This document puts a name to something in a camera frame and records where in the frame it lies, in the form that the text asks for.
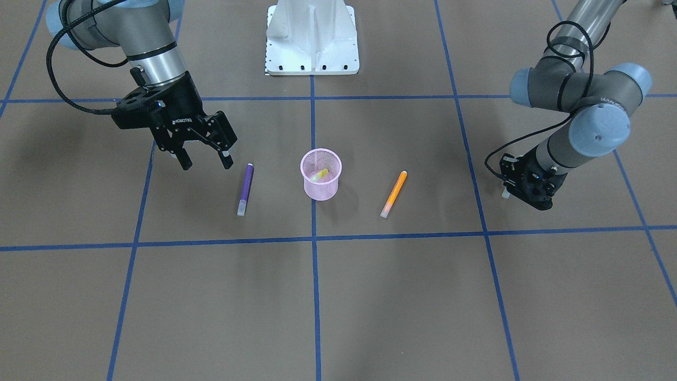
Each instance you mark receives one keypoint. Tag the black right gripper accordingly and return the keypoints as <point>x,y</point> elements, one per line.
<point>182,108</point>

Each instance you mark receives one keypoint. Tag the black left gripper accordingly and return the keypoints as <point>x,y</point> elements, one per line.
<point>540,187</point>

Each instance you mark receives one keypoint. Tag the purple marker pen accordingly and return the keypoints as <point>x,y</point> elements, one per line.
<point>246,189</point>

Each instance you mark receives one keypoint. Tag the yellow highlighter pen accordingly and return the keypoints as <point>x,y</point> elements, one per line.
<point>319,176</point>

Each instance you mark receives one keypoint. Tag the orange highlighter pen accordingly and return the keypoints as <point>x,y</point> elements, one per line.
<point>394,194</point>

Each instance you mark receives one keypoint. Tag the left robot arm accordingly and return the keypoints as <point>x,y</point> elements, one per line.
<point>598,106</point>

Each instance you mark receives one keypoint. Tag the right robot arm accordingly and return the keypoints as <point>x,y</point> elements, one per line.
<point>140,28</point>

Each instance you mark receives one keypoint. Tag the pink mesh pen holder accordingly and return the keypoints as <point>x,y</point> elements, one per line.
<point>312,162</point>

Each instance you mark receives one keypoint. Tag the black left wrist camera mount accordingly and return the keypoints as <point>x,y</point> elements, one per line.
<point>517,174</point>

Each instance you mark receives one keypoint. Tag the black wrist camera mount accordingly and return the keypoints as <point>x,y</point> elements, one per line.
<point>517,174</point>
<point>137,109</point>

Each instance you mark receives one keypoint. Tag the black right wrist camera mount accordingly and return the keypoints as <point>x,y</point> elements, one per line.
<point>137,109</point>

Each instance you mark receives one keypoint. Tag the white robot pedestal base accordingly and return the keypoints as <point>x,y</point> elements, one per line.
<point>311,38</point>

